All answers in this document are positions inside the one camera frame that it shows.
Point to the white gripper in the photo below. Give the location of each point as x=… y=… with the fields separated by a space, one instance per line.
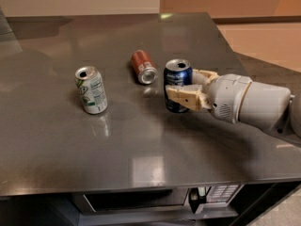
x=228 y=96

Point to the blue pepsi can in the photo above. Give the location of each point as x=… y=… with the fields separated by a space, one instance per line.
x=177 y=72

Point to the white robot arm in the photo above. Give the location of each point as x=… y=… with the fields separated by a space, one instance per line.
x=272 y=109

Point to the red soda can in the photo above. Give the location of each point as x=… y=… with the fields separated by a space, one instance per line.
x=144 y=67

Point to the white green soda can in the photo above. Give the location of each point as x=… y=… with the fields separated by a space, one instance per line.
x=89 y=82

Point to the silver microwave oven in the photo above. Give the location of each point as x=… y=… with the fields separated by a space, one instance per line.
x=191 y=199

